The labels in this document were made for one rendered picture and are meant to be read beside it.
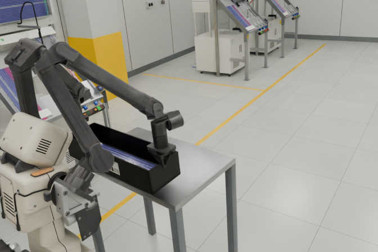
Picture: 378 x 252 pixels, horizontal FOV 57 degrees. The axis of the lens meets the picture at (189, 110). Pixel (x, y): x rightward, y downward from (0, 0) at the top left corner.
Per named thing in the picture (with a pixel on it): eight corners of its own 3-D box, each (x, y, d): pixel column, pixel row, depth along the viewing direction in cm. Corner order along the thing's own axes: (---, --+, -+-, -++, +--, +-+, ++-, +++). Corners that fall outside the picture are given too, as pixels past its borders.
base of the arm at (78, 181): (52, 180, 116) (73, 192, 109) (66, 158, 119) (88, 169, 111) (70, 189, 122) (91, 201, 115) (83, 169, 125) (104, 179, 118)
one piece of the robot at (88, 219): (75, 248, 131) (62, 201, 123) (37, 220, 148) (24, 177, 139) (108, 224, 142) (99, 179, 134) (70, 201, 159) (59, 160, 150)
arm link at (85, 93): (64, 81, 162) (79, 89, 160) (80, 73, 171) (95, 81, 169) (62, 103, 168) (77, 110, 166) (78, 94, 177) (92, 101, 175)
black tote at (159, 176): (70, 156, 172) (64, 135, 167) (98, 141, 183) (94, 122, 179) (152, 195, 137) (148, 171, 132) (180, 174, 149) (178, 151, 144)
